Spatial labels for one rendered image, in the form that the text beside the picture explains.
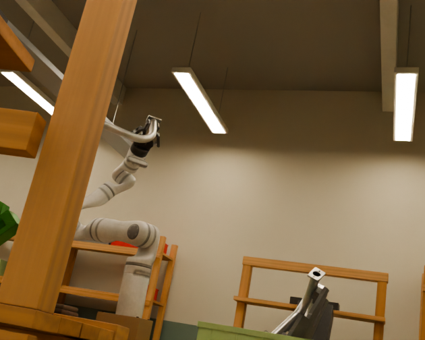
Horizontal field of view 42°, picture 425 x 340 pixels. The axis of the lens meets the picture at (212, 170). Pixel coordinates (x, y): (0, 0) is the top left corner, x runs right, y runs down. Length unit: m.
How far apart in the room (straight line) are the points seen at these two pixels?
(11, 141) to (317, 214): 6.08
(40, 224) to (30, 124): 0.21
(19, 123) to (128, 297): 0.88
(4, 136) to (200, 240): 6.20
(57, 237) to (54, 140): 0.22
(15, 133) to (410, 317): 5.95
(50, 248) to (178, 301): 6.13
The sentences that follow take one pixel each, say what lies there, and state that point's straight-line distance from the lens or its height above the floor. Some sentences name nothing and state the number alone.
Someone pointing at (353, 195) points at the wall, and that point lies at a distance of 7.12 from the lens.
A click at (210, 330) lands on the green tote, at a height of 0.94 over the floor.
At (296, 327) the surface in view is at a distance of 1.77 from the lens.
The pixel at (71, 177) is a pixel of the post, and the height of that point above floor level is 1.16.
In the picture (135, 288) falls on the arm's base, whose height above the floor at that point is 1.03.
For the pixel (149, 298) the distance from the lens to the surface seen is 6.75.
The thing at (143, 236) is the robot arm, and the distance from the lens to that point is 1.93.
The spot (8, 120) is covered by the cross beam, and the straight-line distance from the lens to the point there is 1.25.
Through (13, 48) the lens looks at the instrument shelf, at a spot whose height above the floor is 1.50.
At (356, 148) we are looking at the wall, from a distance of 7.36.
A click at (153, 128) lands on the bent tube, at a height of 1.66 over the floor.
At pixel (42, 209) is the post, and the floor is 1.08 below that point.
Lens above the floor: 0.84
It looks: 19 degrees up
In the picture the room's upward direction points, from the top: 11 degrees clockwise
